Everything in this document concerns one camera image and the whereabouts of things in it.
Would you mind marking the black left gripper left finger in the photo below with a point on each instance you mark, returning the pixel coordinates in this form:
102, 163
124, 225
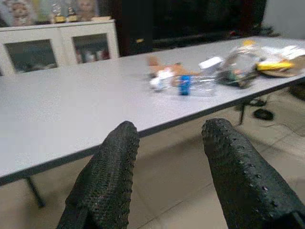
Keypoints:
104, 181

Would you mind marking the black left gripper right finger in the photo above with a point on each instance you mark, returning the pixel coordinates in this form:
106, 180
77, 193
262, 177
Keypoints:
245, 181

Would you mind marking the black round floor object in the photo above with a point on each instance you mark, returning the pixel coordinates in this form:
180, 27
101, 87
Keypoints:
263, 114

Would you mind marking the grey table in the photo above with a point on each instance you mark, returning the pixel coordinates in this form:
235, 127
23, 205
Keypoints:
95, 95

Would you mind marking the clear plastic bottle blue label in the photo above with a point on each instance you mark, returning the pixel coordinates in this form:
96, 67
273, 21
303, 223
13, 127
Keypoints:
193, 84

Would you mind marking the crumpled clear plastic bag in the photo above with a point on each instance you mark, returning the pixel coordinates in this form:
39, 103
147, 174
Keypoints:
238, 66

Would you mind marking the brown paper bag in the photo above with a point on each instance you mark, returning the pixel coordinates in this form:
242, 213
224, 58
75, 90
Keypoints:
283, 69

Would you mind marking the yellow wrapper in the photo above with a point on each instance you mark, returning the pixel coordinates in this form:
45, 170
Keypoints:
274, 65

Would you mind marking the white small box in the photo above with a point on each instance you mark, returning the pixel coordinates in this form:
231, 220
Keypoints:
210, 64

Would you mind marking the crumpled white orange wrapper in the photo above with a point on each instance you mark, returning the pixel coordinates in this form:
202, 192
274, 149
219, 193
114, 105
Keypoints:
164, 74

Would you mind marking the white crumpled paper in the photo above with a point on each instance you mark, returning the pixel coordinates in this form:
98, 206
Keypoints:
286, 51

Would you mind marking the white glass-door cabinet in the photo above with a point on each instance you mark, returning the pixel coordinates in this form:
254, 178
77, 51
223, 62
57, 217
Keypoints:
59, 45

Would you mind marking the dark wooden cabinet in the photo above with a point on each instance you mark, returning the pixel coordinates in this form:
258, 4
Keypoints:
190, 21

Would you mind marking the gold trophy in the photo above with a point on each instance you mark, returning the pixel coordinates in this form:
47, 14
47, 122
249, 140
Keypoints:
71, 14
58, 14

